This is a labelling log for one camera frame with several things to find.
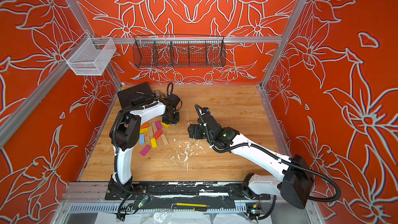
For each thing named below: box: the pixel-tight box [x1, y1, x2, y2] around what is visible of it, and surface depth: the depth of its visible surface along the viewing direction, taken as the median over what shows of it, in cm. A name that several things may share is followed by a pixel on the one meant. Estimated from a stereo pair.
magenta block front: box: [139, 144, 152, 157], surface depth 89 cm
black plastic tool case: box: [117, 82, 154, 110], surface depth 107 cm
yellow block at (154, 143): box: [150, 137, 158, 149], surface depth 90 cm
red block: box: [153, 129, 164, 140], surface depth 94 cm
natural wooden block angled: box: [160, 133, 169, 146], surface depth 92 cm
